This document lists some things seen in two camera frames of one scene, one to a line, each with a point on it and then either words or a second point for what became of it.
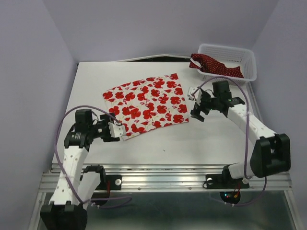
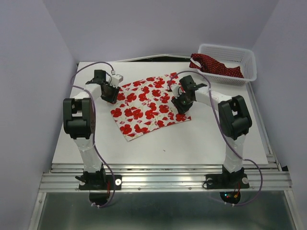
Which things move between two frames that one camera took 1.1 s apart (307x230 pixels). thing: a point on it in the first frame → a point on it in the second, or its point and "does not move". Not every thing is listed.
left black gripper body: x=101 y=129 → x=111 y=94
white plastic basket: x=231 y=56 does not move
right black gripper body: x=207 y=103 → x=183 y=102
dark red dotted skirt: x=206 y=64 does not move
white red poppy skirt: x=147 y=104 does not move
